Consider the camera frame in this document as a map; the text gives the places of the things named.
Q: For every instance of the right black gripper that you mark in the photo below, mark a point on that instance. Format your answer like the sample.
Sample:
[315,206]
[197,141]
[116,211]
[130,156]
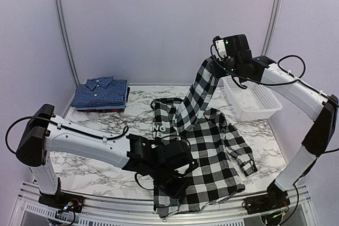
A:
[217,71]

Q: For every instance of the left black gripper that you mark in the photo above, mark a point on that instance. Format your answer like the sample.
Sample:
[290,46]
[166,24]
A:
[181,189]

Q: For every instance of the black white plaid shirt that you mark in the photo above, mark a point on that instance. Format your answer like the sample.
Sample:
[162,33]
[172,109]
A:
[214,143]

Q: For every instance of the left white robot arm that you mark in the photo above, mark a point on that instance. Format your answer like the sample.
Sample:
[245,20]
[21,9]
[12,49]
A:
[46,132]

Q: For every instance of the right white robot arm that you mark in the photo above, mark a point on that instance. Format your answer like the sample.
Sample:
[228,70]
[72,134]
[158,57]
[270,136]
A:
[320,108]

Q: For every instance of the white plastic basket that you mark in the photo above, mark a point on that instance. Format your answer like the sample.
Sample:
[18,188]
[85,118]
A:
[256,102]

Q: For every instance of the blue checked folded shirt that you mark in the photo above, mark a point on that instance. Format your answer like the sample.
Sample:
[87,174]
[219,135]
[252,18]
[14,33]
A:
[101,92]

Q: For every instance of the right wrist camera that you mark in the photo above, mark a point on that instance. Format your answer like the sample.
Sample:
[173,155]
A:
[232,47]

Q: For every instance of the right wall aluminium rail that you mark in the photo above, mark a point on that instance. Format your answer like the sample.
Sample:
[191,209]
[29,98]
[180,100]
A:
[275,10]

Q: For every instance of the wall aluminium rail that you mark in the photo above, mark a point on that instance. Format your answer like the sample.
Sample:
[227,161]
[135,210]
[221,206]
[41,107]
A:
[66,42]
[275,10]

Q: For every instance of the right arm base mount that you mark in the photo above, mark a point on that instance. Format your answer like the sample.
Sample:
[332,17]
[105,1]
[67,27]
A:
[263,203]

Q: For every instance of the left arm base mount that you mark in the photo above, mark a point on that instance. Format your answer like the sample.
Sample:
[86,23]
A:
[59,201]

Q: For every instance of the front aluminium frame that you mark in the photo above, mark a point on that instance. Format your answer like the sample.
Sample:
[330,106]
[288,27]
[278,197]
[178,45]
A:
[120,211]

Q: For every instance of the left wall aluminium rail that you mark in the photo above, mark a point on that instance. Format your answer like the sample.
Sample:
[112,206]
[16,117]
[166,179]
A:
[66,42]

